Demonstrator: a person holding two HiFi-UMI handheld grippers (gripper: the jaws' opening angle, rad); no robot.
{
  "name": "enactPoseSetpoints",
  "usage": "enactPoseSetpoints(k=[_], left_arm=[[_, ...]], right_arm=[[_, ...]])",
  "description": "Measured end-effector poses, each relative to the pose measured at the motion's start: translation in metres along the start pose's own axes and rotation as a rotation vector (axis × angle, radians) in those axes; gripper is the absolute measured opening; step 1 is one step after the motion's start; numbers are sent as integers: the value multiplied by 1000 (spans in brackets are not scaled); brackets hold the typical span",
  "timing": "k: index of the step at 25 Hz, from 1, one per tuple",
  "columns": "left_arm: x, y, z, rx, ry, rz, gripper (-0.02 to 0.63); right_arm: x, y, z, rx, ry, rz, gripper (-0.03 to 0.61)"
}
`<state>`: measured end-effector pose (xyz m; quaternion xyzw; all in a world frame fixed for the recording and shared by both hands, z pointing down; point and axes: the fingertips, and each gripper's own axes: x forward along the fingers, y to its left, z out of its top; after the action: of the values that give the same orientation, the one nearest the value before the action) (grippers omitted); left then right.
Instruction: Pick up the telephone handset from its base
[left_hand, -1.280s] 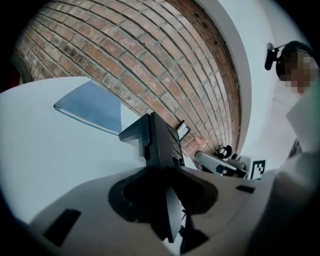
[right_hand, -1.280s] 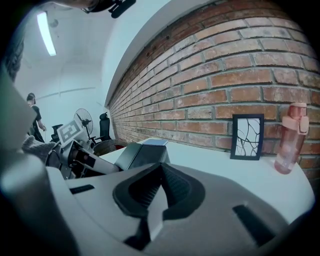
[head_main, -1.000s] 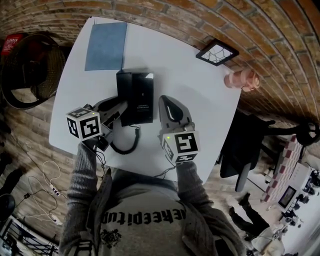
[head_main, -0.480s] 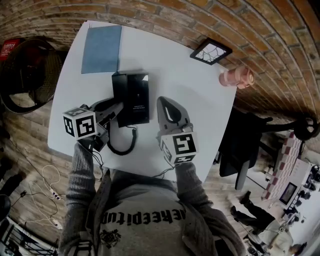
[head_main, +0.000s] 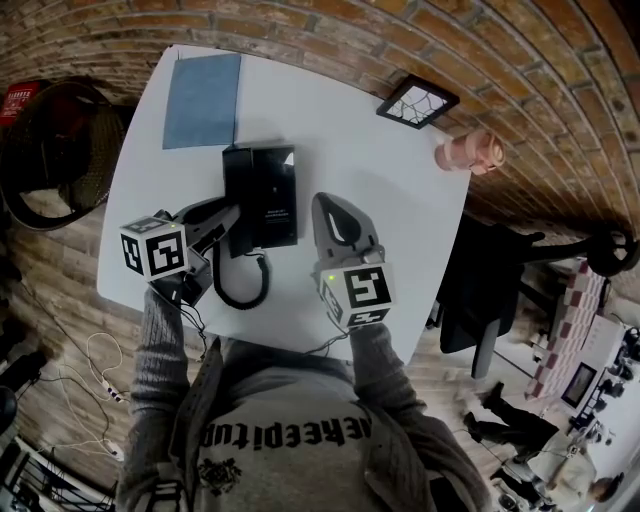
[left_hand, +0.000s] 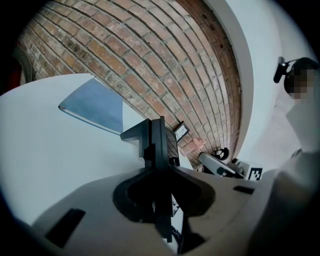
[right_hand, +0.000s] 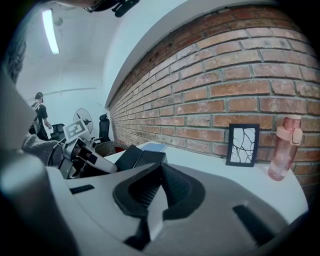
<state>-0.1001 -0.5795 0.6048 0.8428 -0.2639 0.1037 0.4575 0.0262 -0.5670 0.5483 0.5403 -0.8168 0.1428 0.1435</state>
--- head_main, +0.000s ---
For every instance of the pink white checkered cloth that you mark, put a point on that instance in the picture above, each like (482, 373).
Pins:
(570, 325)

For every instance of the pink ribbed tumbler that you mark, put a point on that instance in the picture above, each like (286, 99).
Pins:
(467, 152)

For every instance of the black telephone base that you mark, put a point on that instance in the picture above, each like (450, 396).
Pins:
(274, 195)

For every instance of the black round chair base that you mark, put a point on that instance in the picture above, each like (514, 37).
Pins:
(610, 252)

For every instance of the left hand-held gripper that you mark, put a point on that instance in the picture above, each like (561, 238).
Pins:
(157, 252)

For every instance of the person's grey printed shirt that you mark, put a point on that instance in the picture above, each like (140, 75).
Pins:
(280, 430)

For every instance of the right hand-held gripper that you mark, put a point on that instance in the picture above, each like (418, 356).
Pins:
(357, 292)

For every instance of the black office chair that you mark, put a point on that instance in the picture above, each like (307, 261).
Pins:
(475, 300)

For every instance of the white power strip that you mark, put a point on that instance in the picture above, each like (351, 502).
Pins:
(111, 392)
(112, 450)

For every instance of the blue cloth mat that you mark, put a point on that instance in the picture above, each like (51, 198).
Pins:
(202, 100)

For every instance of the white device with screen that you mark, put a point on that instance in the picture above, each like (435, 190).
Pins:
(580, 385)

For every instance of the black telephone handset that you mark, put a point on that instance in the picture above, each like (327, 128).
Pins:
(238, 175)

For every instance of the red wall sign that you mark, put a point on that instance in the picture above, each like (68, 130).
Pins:
(17, 102)

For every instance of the black picture frame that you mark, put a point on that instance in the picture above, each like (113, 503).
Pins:
(417, 102)

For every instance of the person's left forearm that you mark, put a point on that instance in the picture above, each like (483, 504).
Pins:
(160, 350)

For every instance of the person's right forearm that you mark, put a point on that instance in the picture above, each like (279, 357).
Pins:
(380, 365)

